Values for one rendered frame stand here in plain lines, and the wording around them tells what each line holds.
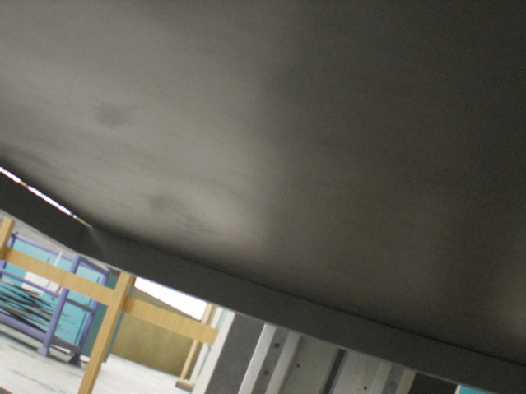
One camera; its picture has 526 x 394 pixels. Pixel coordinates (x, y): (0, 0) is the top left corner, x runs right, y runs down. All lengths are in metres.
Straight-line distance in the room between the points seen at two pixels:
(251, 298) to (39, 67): 0.53
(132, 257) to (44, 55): 0.59
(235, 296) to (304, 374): 1.11
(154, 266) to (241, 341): 1.21
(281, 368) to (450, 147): 1.67
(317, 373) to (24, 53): 1.65
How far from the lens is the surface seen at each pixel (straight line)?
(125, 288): 3.87
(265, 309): 0.89
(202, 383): 3.43
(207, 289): 0.91
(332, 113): 0.31
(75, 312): 9.45
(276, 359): 1.96
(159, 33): 0.30
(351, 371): 1.99
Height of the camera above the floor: 0.47
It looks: 11 degrees up
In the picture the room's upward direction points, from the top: 21 degrees clockwise
